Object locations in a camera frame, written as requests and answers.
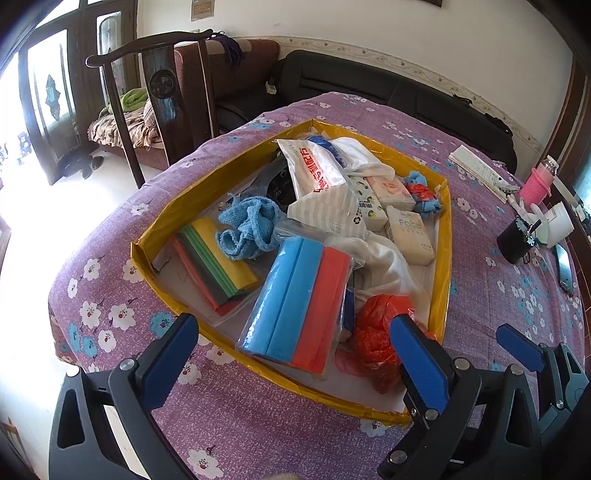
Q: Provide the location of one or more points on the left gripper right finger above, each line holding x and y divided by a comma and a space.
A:
468, 423

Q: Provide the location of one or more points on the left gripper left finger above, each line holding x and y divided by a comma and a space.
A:
82, 444

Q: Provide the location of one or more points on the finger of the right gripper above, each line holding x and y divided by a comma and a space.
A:
561, 380

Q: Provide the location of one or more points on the red plastic bag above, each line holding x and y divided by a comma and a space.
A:
369, 352

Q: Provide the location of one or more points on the beige tissue pack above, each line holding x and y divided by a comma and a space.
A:
409, 234

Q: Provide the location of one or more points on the blue red sponge pack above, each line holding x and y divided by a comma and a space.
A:
296, 316

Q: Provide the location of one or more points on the blue red small cloth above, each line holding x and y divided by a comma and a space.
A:
427, 203

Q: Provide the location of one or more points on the white tissue pack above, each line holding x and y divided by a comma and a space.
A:
392, 193

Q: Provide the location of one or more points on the yellow green sponge pack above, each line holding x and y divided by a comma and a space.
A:
222, 282

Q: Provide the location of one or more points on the white red-lettered plastic bag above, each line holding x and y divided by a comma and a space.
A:
324, 197

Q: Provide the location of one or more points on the light blue towel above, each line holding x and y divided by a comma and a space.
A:
249, 227

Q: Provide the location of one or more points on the patterned tissue pack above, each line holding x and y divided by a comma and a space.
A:
369, 206

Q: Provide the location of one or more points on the purple floral tablecloth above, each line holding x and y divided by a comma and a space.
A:
225, 421

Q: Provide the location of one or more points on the black patterned cup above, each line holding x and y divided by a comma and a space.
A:
518, 239

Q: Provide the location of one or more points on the yellow cardboard box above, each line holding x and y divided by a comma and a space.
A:
200, 194

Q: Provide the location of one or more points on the pink water bottle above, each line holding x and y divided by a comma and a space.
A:
538, 185

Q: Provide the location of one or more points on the white paper booklet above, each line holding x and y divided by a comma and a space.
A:
483, 172

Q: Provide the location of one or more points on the black sofa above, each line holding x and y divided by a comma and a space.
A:
304, 74

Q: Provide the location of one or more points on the dark wooden chair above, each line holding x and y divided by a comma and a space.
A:
171, 115

